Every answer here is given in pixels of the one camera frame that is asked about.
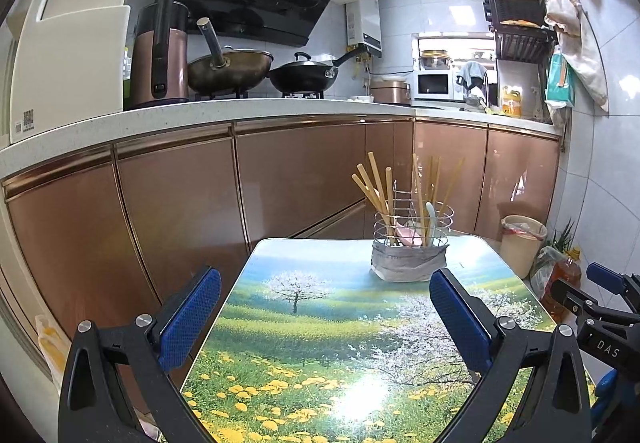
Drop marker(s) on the green onion bunch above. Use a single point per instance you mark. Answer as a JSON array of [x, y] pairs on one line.
[[561, 240]]

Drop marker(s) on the copper rice cooker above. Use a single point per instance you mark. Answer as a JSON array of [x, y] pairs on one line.
[[393, 92]]

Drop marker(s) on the yellow oil jug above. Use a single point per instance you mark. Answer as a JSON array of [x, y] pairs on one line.
[[511, 101]]

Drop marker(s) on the pink ceramic soup spoon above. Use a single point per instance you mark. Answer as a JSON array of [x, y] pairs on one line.
[[406, 236]]

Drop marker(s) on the white microwave oven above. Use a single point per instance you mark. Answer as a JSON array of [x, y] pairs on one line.
[[437, 85]]

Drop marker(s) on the white cutting board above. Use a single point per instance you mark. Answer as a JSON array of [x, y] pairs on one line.
[[68, 64]]

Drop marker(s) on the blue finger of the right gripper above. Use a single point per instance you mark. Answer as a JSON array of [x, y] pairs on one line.
[[604, 277]]

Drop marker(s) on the white gas water heater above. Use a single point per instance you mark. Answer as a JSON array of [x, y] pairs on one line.
[[363, 25]]

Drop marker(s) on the black wall dish rack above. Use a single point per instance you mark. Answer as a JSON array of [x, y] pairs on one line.
[[520, 31]]

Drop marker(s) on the beige trash bin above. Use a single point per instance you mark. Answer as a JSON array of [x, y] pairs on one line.
[[521, 239]]

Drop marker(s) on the teal hanging package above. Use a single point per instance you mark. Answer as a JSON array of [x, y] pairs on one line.
[[560, 91]]

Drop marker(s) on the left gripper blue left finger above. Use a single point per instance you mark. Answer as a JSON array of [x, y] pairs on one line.
[[183, 317]]

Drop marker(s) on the light blue soup spoon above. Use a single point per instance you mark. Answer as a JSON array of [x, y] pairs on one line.
[[431, 223]]

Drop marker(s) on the bronze wok with handle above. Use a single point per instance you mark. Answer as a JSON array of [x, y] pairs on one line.
[[226, 71]]

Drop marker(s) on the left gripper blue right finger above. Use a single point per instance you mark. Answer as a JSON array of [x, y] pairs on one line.
[[468, 321]]

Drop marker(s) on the black wok pan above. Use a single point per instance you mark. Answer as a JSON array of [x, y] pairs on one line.
[[310, 78]]

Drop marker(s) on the wire utensil holder basket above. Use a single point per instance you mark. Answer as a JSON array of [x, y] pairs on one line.
[[399, 264]]

